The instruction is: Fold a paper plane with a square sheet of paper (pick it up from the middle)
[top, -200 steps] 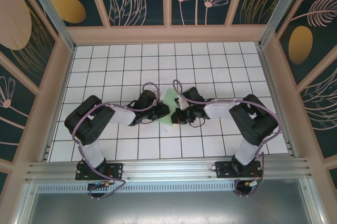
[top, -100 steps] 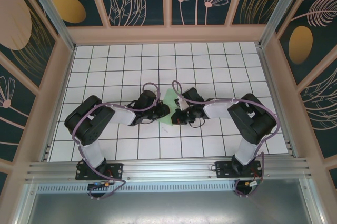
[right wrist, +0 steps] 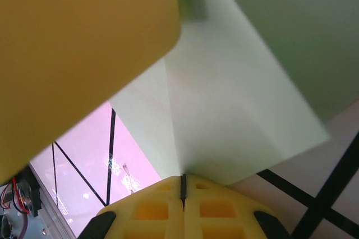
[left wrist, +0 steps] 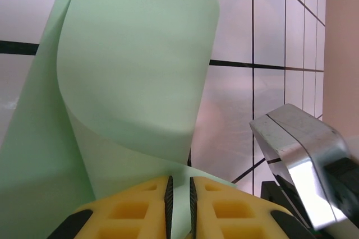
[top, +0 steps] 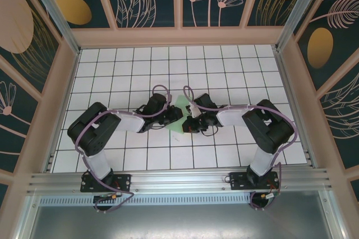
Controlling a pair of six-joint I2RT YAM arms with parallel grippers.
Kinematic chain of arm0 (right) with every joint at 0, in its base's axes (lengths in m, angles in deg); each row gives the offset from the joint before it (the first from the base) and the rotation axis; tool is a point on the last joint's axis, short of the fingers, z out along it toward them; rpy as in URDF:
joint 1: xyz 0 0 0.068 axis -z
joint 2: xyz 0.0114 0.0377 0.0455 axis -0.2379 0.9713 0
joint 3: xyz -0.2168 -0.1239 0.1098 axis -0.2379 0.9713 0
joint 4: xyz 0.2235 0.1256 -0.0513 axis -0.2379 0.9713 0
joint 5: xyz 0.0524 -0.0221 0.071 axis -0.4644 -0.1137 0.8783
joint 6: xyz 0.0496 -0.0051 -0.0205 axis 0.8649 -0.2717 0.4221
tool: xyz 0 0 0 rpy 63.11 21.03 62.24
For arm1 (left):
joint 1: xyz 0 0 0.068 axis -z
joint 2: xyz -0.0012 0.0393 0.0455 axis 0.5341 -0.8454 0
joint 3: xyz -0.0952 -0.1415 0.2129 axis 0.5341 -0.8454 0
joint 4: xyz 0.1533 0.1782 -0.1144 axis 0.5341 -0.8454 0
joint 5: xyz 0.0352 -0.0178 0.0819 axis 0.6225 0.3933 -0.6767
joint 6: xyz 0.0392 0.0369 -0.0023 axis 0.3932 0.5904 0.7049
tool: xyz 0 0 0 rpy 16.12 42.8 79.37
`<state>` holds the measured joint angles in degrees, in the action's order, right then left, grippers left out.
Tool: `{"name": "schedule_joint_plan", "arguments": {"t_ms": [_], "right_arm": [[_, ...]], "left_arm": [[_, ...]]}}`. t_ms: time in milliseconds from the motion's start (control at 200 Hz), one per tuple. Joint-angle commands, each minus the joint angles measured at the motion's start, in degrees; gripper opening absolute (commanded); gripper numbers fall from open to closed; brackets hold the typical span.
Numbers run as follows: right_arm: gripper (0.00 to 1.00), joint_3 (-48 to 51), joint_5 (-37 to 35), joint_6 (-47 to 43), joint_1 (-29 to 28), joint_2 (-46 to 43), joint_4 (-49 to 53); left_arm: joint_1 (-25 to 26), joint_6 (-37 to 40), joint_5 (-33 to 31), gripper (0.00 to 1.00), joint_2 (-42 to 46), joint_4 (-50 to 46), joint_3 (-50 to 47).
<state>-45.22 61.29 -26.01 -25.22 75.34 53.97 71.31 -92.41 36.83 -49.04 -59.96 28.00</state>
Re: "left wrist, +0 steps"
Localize shiny metal robot part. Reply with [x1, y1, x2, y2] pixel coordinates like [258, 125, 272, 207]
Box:
[248, 103, 359, 230]

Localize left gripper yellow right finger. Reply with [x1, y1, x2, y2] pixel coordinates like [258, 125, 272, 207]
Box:
[190, 176, 309, 239]

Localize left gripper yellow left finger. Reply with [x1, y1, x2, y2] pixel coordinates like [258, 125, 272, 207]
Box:
[46, 176, 174, 239]

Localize light green paper sheet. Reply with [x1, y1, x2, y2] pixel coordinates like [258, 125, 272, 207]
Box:
[0, 0, 239, 239]

